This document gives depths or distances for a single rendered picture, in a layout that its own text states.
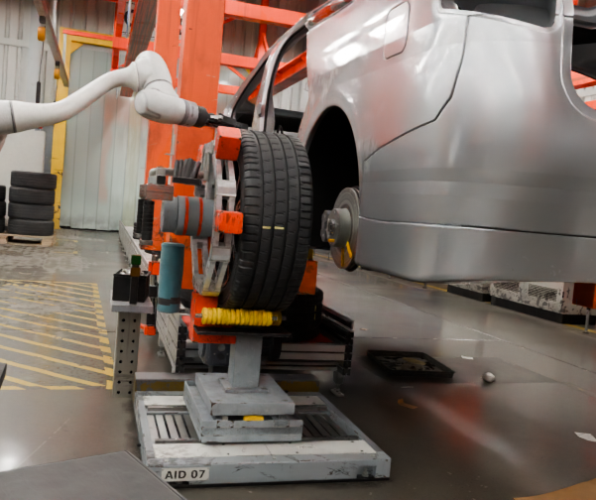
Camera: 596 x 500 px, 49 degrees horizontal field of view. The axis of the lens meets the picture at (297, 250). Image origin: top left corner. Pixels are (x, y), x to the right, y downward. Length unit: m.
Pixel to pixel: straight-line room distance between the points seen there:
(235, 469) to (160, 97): 1.24
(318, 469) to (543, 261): 1.05
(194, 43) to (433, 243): 1.57
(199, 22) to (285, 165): 0.96
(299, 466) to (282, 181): 0.95
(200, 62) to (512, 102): 1.58
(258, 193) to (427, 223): 0.62
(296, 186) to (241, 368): 0.73
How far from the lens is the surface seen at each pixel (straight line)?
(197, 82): 2.92
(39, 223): 10.62
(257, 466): 2.27
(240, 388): 2.49
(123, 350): 3.07
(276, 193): 2.15
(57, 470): 1.50
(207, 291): 2.32
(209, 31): 2.97
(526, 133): 1.71
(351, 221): 2.52
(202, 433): 2.35
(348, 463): 2.37
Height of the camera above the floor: 0.92
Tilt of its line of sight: 4 degrees down
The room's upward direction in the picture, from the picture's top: 5 degrees clockwise
